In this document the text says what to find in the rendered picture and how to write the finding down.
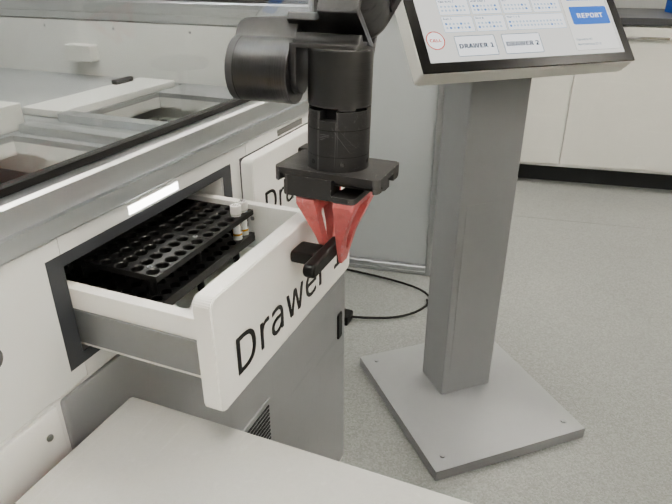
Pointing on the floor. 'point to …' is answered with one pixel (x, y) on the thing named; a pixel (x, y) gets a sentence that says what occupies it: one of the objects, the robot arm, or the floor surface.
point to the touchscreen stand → (471, 303)
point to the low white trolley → (206, 468)
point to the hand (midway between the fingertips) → (336, 252)
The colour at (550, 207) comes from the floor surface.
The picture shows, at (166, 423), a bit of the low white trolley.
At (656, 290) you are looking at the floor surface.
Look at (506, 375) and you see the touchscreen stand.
